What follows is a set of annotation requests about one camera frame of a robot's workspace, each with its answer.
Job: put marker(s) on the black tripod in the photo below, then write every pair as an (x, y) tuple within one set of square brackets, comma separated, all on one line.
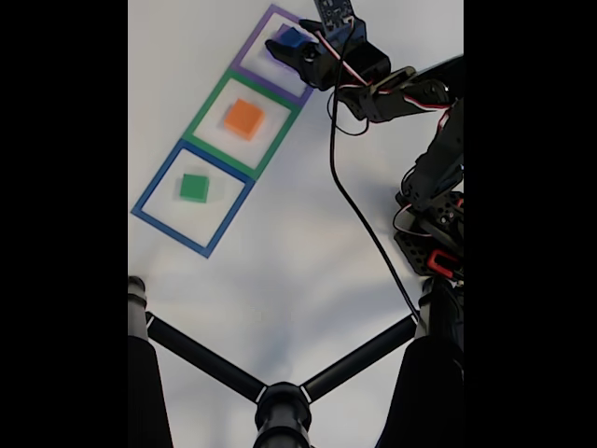
[(282, 415)]

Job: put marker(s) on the green cube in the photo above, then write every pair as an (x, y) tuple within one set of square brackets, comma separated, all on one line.
[(193, 186)]

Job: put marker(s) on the red clamp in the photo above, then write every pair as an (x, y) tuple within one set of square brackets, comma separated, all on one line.
[(440, 261)]

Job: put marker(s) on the small blue cube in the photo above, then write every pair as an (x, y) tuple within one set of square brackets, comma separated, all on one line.
[(291, 36)]

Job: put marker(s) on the blue square frame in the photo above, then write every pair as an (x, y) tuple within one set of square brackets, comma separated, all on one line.
[(172, 231)]

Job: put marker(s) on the green square frame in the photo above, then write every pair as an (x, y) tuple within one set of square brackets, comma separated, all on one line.
[(233, 156)]

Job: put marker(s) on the circuit board camera, blue mount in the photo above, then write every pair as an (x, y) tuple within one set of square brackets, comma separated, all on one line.
[(338, 21)]

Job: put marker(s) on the orange square block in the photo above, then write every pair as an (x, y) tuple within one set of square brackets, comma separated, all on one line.
[(243, 119)]

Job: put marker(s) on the purple square block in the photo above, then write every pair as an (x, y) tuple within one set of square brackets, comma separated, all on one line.
[(274, 53)]

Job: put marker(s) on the purple square frame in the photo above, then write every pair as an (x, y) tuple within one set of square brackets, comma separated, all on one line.
[(252, 72)]

